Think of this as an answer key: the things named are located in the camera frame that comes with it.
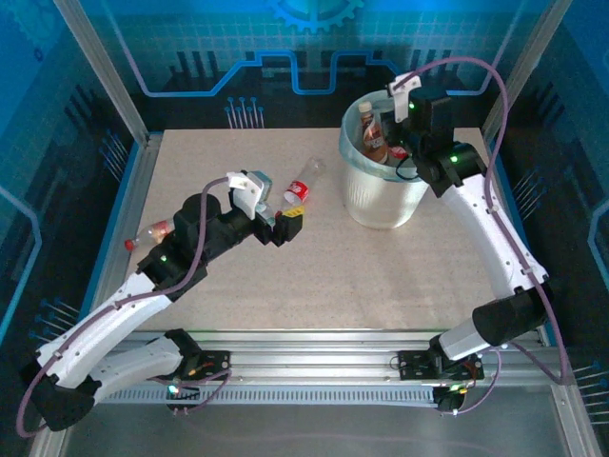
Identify brown label drink bottle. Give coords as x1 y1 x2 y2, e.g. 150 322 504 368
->
357 100 390 167

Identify clear bottle red white label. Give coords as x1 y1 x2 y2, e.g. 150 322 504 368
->
124 218 178 252

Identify light blue bin liner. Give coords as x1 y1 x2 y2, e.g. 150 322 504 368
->
338 89 451 185

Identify white ribbed plastic bin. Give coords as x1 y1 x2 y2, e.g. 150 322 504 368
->
338 89 451 230

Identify small black connector module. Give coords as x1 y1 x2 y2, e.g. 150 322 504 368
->
435 386 465 413

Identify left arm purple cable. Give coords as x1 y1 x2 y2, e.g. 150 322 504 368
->
16 176 235 438

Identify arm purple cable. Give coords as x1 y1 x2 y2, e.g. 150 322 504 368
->
399 55 572 416
16 176 235 438

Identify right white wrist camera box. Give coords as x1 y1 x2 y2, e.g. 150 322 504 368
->
386 73 423 124

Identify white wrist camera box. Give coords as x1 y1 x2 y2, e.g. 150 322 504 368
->
386 73 423 124
225 169 276 221

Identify thin black cable loop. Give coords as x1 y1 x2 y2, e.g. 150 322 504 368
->
396 154 422 183

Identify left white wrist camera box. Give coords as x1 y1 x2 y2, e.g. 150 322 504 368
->
225 169 276 221

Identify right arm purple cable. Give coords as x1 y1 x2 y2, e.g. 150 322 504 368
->
399 55 572 416

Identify aluminium side rail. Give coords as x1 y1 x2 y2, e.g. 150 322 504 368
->
102 131 166 282

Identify aluminium frame post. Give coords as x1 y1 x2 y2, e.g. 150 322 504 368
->
479 0 586 144
50 0 152 147

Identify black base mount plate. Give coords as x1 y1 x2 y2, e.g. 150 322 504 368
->
397 349 485 382
188 349 233 382

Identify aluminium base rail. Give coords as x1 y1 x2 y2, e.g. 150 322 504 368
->
108 327 572 389

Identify grey slotted cable duct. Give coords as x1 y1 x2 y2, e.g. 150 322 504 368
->
97 386 442 407

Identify aluminium frame profile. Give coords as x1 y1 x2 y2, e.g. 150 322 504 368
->
541 349 603 457

